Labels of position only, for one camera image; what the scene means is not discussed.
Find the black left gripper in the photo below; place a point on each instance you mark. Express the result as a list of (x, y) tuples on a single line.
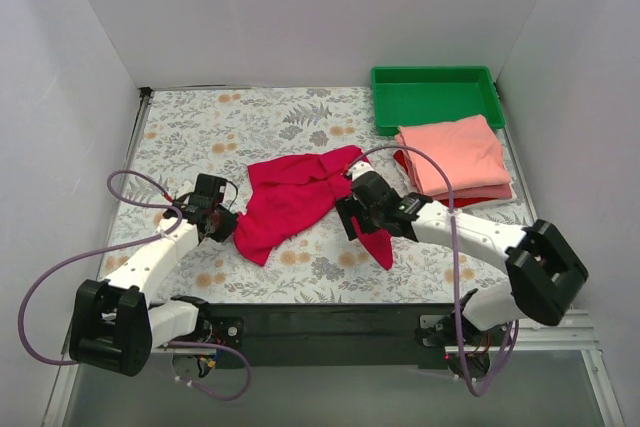
[(223, 225)]

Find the floral patterned table mat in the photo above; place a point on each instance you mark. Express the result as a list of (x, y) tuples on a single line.
[(222, 132)]

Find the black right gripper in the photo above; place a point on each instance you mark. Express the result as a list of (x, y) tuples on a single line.
[(347, 220)]

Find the magenta red t-shirt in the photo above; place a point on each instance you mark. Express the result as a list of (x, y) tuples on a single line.
[(289, 195)]

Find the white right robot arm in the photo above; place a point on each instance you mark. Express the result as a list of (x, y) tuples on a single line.
[(544, 273)]

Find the aluminium frame rail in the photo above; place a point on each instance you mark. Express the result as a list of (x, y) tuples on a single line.
[(575, 332)]

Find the black front table rail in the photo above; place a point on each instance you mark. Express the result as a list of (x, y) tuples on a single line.
[(294, 335)]

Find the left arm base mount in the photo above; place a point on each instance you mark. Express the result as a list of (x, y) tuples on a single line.
[(226, 330)]

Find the folded darker pink t-shirt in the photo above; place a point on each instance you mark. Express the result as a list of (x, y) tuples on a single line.
[(498, 192)]

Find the green plastic tray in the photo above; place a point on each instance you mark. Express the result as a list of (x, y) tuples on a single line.
[(413, 96)]

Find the folded salmon pink t-shirt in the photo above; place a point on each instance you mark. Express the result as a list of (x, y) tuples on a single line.
[(459, 154)]

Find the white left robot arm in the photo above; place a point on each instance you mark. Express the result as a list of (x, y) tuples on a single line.
[(114, 324)]

